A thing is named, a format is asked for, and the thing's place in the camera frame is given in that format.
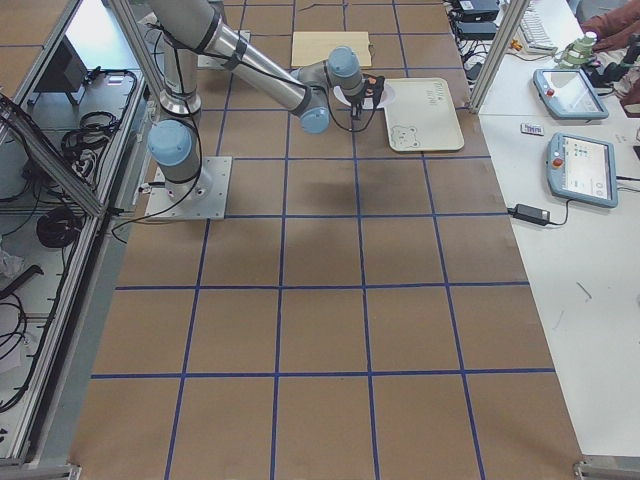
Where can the aluminium frame post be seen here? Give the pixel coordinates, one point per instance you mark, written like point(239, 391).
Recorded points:
point(507, 28)

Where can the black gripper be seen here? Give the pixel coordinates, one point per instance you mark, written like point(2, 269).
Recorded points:
point(357, 100)

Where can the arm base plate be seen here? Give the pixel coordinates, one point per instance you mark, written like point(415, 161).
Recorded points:
point(205, 199)

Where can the white keyboard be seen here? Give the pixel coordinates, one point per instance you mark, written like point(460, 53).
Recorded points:
point(533, 36)

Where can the teach pendant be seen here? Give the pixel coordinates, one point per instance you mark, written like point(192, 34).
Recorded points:
point(568, 94)
point(582, 169)

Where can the cream bear tray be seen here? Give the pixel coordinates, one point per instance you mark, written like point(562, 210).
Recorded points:
point(422, 117)

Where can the white round plate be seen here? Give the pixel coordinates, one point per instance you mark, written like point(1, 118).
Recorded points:
point(387, 97)

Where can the teach pendant far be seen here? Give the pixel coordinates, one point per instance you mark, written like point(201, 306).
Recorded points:
point(568, 94)

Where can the bamboo cutting board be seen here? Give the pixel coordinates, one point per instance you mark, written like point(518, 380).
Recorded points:
point(309, 47)

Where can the black power adapter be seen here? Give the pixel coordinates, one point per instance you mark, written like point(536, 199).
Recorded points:
point(530, 214)

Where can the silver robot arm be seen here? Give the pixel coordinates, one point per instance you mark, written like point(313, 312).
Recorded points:
point(193, 28)

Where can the teach pendant near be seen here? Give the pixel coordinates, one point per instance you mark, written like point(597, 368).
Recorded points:
point(582, 169)

